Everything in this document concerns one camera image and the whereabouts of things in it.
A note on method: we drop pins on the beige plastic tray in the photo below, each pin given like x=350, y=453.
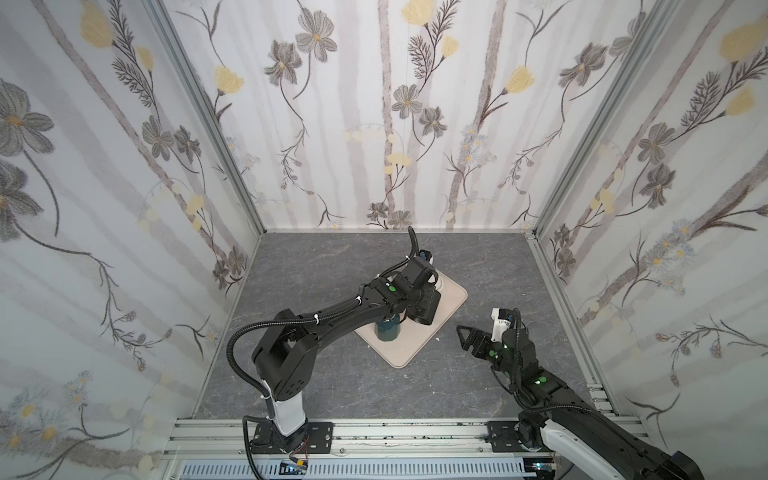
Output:
x=413, y=337

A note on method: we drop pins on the dark teal mug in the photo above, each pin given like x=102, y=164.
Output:
x=388, y=330

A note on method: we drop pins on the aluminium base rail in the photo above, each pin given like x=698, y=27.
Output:
x=230, y=448

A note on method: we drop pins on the white perforated cable duct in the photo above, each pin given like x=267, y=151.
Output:
x=436, y=468

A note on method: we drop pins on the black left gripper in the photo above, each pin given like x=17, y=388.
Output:
x=391, y=318

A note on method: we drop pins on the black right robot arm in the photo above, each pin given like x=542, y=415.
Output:
x=553, y=416

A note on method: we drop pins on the cream white mug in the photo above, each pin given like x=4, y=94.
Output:
x=438, y=282

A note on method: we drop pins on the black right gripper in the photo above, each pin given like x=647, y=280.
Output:
x=482, y=341

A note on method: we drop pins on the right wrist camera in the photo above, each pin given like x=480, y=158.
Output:
x=503, y=320

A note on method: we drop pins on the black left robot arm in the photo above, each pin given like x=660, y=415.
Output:
x=285, y=356

